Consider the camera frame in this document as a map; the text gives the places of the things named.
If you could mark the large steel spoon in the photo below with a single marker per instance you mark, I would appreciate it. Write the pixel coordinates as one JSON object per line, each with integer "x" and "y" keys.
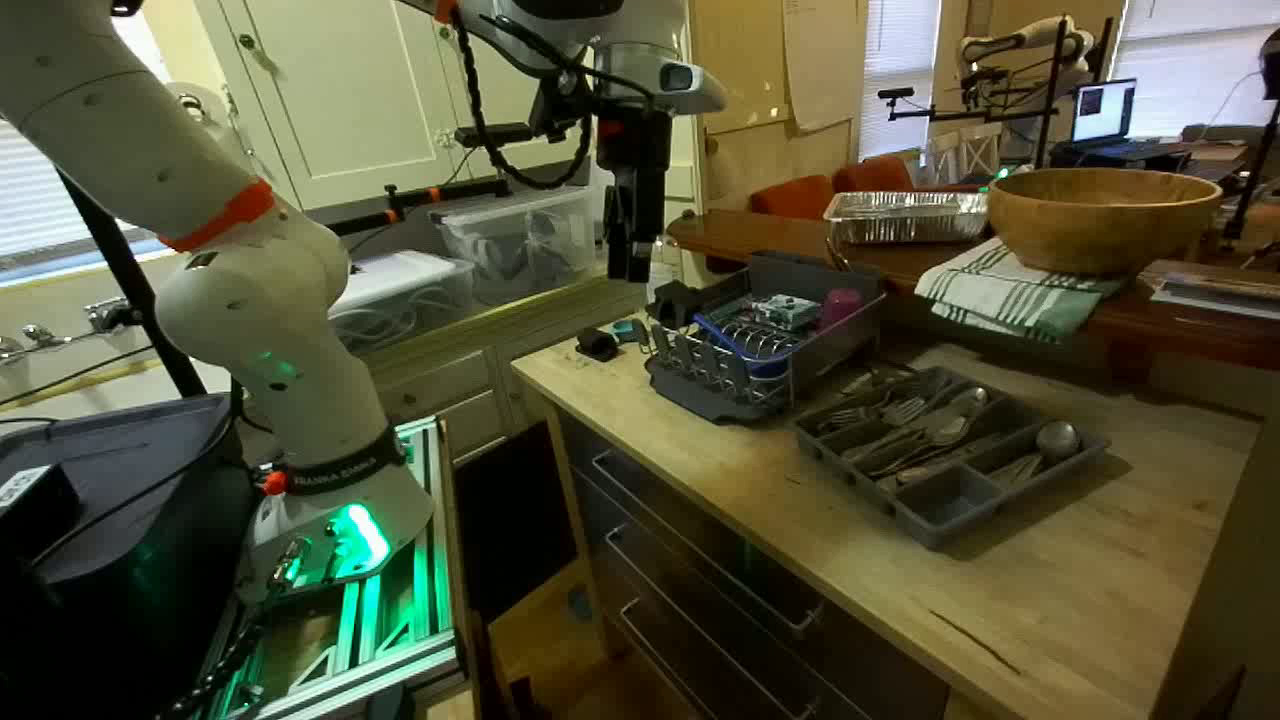
{"x": 964, "y": 402}
{"x": 946, "y": 431}

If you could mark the seaweed snack bag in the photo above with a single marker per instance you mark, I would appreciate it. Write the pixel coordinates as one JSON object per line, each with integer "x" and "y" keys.
{"x": 789, "y": 313}

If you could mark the wooden bowl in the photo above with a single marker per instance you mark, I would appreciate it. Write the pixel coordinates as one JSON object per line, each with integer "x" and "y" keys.
{"x": 1104, "y": 220}

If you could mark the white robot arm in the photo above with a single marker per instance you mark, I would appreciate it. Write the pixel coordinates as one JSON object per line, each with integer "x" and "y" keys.
{"x": 252, "y": 295}

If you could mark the dark island drawer unit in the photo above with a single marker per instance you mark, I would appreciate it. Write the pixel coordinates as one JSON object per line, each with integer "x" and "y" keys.
{"x": 721, "y": 603}

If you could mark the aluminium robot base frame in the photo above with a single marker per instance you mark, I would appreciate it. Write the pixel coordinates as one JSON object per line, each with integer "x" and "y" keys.
{"x": 385, "y": 625}

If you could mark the purple cup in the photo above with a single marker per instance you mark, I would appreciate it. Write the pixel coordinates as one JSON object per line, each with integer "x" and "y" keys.
{"x": 841, "y": 310}

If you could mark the small steel spoon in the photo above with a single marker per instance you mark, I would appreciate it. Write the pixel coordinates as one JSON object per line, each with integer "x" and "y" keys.
{"x": 1056, "y": 441}

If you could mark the long clear storage bin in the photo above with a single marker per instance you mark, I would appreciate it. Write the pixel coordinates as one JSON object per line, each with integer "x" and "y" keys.
{"x": 403, "y": 300}

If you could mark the laptop screen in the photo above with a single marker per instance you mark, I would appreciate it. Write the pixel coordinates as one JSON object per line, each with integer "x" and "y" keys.
{"x": 1104, "y": 108}

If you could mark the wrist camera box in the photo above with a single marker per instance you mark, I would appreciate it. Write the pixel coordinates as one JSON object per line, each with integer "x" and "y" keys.
{"x": 680, "y": 82}

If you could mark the paper booklet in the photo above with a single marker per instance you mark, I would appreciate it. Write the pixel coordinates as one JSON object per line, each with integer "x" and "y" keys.
{"x": 1223, "y": 284}

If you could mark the black tripod stand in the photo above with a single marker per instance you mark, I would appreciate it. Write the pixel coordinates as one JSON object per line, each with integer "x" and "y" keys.
{"x": 1255, "y": 162}
{"x": 1055, "y": 82}

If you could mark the gray dish rack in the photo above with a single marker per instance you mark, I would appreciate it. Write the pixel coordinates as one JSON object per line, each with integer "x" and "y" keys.
{"x": 747, "y": 387}

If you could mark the dark wooden table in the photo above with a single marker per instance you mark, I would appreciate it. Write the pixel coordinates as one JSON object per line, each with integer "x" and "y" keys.
{"x": 1200, "y": 342}

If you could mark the black control box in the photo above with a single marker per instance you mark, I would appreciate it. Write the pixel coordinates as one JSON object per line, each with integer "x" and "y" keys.
{"x": 120, "y": 535}

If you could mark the clear soap pump bottle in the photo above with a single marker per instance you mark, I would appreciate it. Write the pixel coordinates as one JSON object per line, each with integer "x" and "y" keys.
{"x": 678, "y": 260}

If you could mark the blue measuring scoop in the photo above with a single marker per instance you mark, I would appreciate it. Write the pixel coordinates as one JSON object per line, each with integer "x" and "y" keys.
{"x": 630, "y": 329}

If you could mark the black stand pole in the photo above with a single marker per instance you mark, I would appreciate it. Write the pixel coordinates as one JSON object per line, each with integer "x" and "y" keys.
{"x": 135, "y": 284}

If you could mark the tall clear storage bin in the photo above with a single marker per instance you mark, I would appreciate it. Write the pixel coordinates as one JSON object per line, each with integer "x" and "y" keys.
{"x": 527, "y": 242}

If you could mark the gray cutlery tray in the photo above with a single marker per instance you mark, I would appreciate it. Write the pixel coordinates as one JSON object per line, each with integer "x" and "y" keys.
{"x": 946, "y": 506}

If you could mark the orange chair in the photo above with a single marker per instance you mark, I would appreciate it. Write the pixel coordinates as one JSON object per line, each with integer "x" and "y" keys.
{"x": 815, "y": 199}

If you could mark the white wall cabinet doors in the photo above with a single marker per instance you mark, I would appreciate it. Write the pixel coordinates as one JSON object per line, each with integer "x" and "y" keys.
{"x": 372, "y": 94}

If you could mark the striped dish towel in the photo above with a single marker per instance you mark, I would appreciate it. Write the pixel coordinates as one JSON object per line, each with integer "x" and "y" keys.
{"x": 1014, "y": 295}

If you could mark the cardboard sheet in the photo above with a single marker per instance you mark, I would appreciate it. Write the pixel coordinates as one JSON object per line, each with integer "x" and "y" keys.
{"x": 781, "y": 60}

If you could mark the aluminium foil baking tray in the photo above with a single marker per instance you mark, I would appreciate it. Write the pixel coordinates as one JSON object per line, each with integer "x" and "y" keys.
{"x": 905, "y": 218}

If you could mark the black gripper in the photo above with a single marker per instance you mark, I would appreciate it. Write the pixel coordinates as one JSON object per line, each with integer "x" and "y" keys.
{"x": 635, "y": 146}

